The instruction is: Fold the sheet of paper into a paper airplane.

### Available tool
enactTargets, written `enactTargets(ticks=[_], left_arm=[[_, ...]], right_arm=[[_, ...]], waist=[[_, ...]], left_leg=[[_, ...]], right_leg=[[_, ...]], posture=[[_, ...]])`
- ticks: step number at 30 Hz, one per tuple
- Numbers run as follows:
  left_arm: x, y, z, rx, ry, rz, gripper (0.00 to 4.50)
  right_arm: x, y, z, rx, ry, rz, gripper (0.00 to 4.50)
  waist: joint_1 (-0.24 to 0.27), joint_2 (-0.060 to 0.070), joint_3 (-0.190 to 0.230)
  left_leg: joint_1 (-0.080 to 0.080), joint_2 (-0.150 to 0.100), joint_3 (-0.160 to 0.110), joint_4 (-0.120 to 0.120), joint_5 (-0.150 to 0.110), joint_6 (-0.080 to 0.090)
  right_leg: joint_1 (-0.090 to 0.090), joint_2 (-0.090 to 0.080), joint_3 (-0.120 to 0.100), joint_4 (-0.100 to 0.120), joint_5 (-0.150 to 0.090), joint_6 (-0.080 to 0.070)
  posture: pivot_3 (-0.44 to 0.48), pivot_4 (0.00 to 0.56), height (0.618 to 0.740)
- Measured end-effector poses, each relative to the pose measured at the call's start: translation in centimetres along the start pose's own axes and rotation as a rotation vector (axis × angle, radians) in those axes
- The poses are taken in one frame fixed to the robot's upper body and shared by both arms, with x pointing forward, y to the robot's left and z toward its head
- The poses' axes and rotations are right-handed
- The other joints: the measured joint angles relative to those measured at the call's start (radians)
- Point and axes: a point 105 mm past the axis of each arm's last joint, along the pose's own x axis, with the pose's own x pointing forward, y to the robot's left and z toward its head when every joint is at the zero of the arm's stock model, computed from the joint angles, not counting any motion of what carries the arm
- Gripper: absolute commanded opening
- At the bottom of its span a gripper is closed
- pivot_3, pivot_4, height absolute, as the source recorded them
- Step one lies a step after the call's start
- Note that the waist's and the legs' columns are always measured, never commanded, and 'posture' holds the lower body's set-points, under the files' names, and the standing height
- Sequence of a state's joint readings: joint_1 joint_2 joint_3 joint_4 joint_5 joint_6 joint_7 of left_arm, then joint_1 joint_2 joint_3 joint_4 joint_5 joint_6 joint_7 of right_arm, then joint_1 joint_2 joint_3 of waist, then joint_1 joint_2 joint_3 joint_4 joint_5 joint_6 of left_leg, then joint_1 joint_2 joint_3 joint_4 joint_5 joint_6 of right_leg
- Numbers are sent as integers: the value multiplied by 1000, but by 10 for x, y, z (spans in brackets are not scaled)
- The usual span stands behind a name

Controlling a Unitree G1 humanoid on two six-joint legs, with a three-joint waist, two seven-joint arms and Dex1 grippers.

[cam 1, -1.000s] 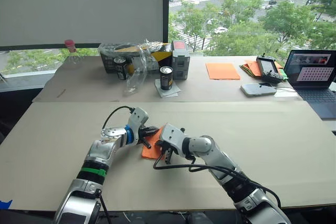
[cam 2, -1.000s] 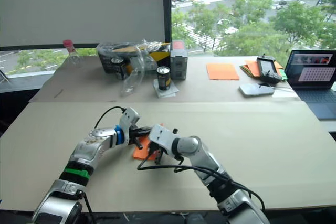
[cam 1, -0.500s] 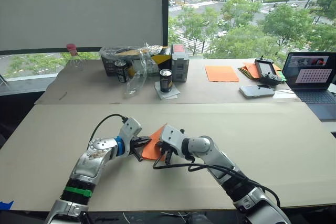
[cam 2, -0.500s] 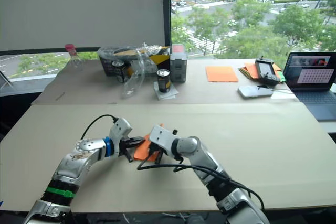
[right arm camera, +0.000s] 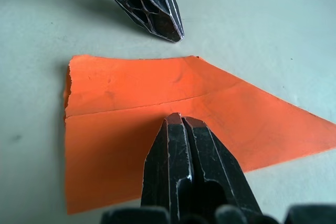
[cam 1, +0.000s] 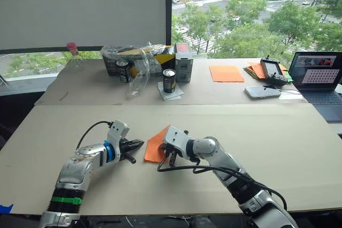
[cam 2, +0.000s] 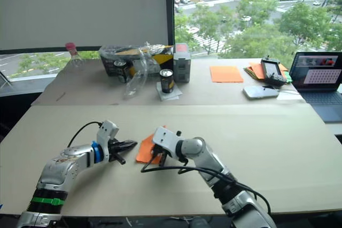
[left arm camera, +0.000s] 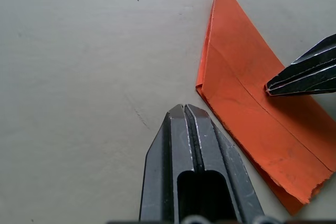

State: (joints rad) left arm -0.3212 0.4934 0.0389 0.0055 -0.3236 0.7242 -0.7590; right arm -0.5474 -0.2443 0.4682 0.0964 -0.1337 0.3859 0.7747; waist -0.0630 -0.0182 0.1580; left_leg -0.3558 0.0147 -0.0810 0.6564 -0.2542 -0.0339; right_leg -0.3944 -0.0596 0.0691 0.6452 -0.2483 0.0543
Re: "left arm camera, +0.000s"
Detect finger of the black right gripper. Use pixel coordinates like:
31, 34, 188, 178
265, 63, 336, 97
265, 34, 336, 86

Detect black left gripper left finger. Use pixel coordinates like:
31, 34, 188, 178
138, 103, 201, 222

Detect orange paper sheet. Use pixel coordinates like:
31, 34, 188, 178
195, 0, 336, 216

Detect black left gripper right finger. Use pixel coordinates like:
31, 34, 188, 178
184, 103, 265, 222

